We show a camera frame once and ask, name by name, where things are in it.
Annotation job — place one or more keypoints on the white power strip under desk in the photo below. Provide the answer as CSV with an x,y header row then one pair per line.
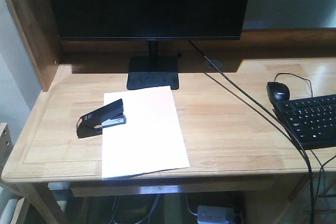
x,y
216,215

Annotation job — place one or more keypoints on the black orange stapler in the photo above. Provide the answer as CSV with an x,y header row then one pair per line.
x,y
92,123

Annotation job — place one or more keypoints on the black computer mouse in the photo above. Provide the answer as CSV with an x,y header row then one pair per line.
x,y
277,92

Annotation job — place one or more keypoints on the white paper sheet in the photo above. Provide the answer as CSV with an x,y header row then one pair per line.
x,y
150,141

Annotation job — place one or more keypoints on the black computer monitor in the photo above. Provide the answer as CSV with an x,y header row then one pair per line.
x,y
151,21

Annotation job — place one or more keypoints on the black keyboard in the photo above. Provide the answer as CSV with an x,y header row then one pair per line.
x,y
311,120

